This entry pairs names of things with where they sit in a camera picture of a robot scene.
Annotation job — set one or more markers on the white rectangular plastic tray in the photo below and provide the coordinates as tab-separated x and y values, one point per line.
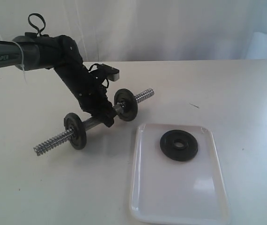
168	192

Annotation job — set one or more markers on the white zip tie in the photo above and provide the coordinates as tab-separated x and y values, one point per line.
12	45

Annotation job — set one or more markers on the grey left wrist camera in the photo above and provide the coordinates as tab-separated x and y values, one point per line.
109	72

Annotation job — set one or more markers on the white sheer curtain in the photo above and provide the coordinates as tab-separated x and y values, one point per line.
133	30

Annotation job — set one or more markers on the black weight plate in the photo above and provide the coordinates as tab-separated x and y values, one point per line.
79	137
179	145
125	105

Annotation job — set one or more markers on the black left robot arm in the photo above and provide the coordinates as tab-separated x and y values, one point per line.
31	52

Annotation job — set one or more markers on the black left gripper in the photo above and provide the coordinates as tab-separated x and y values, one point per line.
91	94

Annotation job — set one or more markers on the chrome threaded dumbbell bar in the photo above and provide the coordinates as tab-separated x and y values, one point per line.
90	123

